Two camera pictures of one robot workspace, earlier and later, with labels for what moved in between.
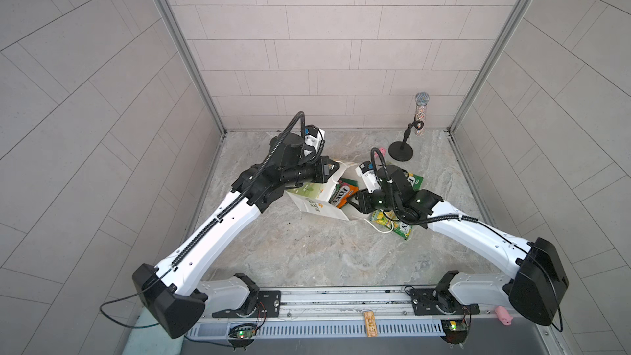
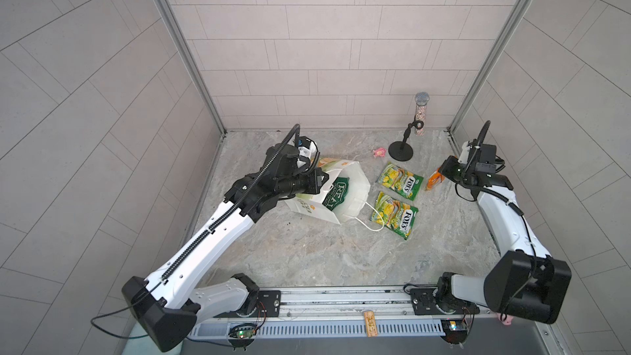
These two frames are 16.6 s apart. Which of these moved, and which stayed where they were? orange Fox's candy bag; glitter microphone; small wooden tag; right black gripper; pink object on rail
Moved: orange Fox's candy bag; right black gripper
Stayed: small wooden tag; pink object on rail; glitter microphone
